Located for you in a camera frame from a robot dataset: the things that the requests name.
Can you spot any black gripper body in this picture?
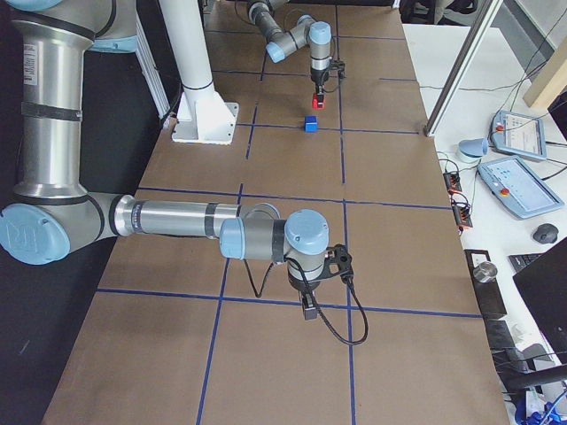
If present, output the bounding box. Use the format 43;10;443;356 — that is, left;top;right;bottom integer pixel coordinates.
310;68;328;87
288;276;320;294

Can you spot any red wooden block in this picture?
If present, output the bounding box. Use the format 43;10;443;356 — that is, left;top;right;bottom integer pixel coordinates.
312;93;325;110

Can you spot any blue wooden block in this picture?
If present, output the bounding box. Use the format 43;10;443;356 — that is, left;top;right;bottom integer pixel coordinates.
304;115;319;133

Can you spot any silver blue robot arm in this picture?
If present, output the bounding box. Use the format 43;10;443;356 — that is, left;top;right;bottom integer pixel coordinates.
247;0;332;110
1;32;340;349

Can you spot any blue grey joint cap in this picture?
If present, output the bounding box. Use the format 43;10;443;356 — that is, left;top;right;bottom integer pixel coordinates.
456;137;489;163

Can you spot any steel cup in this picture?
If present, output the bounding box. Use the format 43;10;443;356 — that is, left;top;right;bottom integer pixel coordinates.
473;261;498;283

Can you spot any black box under cup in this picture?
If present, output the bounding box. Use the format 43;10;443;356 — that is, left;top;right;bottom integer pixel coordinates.
464;249;507;320

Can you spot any teach pendant far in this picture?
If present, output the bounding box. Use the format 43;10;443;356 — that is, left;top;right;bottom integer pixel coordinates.
489;111;548;160

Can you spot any teach pendant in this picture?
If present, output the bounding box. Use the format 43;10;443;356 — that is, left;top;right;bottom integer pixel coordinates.
489;111;548;160
478;156;564;220

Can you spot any black keyboard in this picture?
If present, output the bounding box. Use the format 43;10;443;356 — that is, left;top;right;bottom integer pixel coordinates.
508;253;542;273

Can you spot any teach pendant near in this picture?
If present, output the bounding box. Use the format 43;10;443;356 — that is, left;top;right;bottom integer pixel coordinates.
478;156;564;220

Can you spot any wooden board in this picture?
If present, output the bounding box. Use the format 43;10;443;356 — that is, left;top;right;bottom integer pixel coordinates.
524;39;567;109

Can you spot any black monitor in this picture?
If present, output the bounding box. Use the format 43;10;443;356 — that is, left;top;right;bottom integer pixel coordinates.
513;239;566;364

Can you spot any black computer mouse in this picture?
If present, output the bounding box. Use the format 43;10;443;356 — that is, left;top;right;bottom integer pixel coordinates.
532;223;559;244

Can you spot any white mounting base plate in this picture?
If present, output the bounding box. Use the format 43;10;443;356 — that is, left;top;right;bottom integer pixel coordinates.
172;92;239;145

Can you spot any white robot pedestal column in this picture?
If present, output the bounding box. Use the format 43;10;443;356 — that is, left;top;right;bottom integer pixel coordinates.
159;0;214;92

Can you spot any aluminium frame post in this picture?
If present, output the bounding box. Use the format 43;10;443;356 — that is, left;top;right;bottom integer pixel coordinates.
423;0;503;136

